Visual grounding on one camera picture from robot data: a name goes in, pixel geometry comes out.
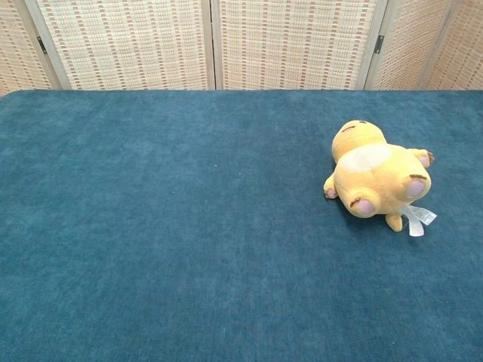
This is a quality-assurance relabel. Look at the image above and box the yellow plush toy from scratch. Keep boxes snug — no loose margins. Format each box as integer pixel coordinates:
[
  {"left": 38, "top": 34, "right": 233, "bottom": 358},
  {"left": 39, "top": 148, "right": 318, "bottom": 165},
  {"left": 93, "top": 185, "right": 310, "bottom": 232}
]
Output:
[{"left": 323, "top": 119, "right": 438, "bottom": 238}]

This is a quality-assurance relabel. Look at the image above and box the blue table cover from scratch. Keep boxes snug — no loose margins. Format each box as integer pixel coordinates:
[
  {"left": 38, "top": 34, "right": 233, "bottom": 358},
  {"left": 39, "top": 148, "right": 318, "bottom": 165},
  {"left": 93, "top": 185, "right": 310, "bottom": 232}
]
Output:
[{"left": 0, "top": 89, "right": 483, "bottom": 362}]

